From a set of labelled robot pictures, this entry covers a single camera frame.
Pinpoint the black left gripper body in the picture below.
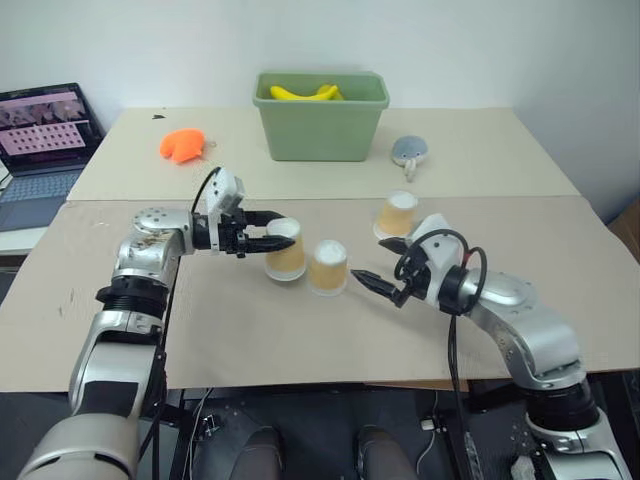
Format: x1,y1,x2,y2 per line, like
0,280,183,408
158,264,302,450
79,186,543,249
217,211,251,260

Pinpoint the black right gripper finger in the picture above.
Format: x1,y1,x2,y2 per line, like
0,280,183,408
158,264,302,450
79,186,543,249
350,269,404,302
377,236,417,255

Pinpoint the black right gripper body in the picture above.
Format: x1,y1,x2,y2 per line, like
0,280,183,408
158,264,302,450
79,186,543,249
392,244,431,309

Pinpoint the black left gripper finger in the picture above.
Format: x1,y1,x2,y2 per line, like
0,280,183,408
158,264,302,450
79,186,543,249
245,234,298,257
244,209,288,228

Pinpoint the tan paper cup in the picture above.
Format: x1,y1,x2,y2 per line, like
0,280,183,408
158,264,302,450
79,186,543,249
307,239,350,299
264,217,306,283
372,190,420,241

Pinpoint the grey plush whale toy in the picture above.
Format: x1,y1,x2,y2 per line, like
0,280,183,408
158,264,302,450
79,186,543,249
390,135,432,183

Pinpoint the beige cardboard sheet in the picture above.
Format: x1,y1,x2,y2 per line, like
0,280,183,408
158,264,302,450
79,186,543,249
0,195,640,394
65,105,597,203

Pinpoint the green plastic bin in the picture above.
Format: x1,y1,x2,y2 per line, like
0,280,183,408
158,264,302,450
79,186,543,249
252,70,391,163

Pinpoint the orange plush toy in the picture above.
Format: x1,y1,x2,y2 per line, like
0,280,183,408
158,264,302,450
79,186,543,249
159,127,207,165

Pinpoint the dark rounded shape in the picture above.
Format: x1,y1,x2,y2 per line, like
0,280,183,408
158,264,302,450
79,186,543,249
233,426,285,480
355,424,417,480

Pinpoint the open laptop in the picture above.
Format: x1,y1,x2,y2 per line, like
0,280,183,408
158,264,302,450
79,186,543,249
0,82,108,233

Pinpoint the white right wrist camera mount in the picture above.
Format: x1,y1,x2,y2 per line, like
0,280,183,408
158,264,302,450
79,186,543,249
409,213,470,311

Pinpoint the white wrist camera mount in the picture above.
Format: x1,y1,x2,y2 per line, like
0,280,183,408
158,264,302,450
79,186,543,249
409,213,470,311
205,168,247,254

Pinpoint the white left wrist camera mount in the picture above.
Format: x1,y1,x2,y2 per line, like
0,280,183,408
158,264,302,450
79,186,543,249
205,168,247,254

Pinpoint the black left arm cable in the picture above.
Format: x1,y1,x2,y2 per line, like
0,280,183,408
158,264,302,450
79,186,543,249
137,166,224,480

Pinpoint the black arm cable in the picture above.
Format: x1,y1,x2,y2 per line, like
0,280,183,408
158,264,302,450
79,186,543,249
137,166,224,480
393,229,489,416

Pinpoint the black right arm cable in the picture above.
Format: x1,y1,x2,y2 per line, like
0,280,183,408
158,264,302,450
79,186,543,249
393,229,489,416

